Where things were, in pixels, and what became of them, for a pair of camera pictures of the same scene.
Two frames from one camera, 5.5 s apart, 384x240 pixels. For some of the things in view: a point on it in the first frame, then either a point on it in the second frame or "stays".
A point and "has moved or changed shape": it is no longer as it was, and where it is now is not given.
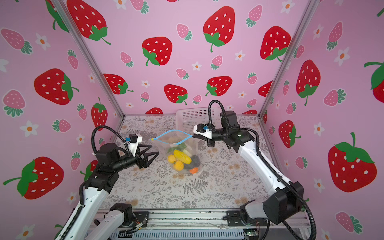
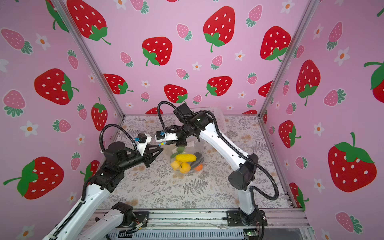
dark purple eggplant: (195, 162) has moved or changed shape
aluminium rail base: (207, 225) stays
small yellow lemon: (171, 158) → (175, 165)
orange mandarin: (194, 171) → (199, 168)
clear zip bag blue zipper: (183, 153) stays
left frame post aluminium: (75, 29) stays
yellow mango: (178, 165) → (184, 167)
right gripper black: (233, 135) → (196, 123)
